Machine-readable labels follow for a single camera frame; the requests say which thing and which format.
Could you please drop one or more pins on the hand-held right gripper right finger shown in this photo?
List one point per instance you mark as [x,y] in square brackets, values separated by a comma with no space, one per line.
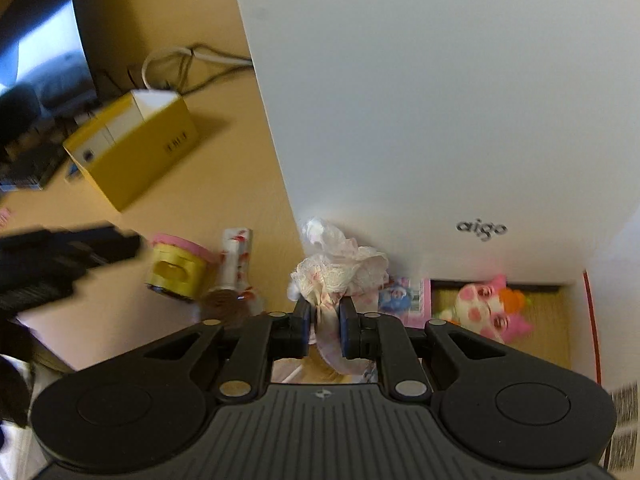
[346,332]

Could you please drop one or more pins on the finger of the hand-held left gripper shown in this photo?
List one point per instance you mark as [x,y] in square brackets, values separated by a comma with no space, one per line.
[100,245]

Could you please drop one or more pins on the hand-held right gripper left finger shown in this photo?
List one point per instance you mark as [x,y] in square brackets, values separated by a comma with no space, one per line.
[304,332]

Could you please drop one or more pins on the white pink lace cloth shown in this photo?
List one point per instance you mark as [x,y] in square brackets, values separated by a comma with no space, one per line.
[340,265]

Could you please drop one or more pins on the yellow tub with pink lid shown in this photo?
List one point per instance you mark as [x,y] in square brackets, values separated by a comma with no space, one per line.
[175,270]

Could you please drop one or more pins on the pink card with blue figure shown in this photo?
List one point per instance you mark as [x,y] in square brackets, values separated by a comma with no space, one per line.
[405,300]

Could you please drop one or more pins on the small pink item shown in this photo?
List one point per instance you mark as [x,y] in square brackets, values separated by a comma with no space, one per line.
[4,217]

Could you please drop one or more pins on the small bottle with red-white label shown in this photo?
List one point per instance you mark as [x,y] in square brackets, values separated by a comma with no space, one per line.
[235,280]

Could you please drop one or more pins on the yellow cardboard box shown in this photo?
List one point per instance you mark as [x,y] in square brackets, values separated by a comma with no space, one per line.
[135,160]

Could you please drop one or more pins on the black keyboard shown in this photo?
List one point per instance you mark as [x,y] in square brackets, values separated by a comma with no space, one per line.
[25,165]

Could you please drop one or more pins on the pink plush toy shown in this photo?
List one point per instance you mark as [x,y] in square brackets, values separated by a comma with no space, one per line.
[482,307]

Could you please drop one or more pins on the black computer monitor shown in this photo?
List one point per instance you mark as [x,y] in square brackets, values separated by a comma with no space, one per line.
[45,50]

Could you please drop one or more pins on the white computer case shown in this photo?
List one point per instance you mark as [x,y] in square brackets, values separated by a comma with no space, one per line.
[425,110]

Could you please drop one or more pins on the white poster with red print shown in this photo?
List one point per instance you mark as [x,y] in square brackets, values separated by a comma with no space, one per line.
[620,360]

